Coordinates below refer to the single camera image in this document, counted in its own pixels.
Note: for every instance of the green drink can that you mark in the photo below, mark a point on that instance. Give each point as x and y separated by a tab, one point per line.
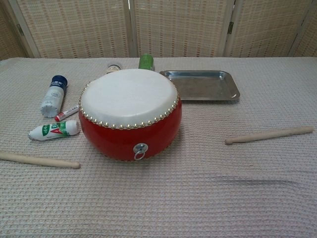
146	62

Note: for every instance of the red drum with white skin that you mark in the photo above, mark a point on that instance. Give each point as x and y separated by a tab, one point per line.
128	99

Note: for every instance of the wooden drumstick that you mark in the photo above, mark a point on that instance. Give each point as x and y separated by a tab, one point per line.
267	135
37	160

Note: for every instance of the white bottle with blue cap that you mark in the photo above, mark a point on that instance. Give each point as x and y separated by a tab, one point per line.
53	96

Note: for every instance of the woven folding screen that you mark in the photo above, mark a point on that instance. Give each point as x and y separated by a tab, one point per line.
74	24

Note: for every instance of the beige mayonnaise squeeze bottle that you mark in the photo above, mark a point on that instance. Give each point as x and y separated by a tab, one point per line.
114	68

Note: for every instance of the beige woven tablecloth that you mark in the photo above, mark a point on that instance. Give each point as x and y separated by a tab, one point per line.
173	198

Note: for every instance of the stainless steel tray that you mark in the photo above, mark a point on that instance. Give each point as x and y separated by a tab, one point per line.
198	86

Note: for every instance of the red and white marker pen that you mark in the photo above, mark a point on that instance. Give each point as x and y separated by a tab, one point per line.
65	113

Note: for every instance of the white and green small bottle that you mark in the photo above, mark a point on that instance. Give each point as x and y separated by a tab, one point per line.
49	131

